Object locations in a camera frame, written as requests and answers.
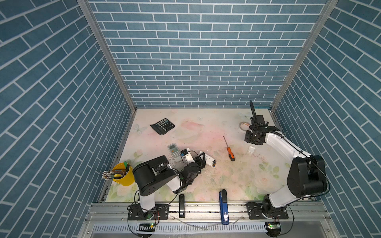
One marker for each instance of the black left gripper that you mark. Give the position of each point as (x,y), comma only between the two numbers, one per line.
(201,163)

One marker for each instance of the white air conditioner remote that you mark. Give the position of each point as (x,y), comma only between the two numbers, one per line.
(207,159)

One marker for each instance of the orange handled screwdriver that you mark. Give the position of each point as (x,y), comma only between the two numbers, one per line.
(230,153)

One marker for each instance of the white battery cover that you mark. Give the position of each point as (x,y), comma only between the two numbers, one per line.
(251,149)

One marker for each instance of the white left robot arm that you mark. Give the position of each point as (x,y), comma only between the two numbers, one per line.
(152,175)

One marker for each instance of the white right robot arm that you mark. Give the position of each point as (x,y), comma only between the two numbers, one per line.
(306,176)

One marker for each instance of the small white remote control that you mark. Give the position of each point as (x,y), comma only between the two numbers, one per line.
(175,152)

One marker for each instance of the tape roll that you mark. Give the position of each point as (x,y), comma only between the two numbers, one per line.
(245,126)

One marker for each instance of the black stapler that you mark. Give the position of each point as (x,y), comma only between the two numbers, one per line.
(182,203)

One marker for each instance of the blue stapler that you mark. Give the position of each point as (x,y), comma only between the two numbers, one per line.
(223,203)

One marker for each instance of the black desktop calculator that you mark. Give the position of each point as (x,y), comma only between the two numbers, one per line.
(163,126)

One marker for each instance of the yellow pen cup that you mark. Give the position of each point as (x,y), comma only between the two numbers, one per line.
(122,174)

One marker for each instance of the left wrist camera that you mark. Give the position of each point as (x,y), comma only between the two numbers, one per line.
(186,153)

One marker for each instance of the aluminium front rail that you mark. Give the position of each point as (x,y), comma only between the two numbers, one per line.
(306,219)

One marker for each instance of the aluminium corner post right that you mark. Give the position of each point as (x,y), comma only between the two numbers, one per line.
(316,29)

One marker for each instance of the aluminium corner post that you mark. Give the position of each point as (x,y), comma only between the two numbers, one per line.
(90,17)
(316,29)

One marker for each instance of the aluminium corner post left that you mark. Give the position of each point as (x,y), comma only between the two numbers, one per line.
(90,17)

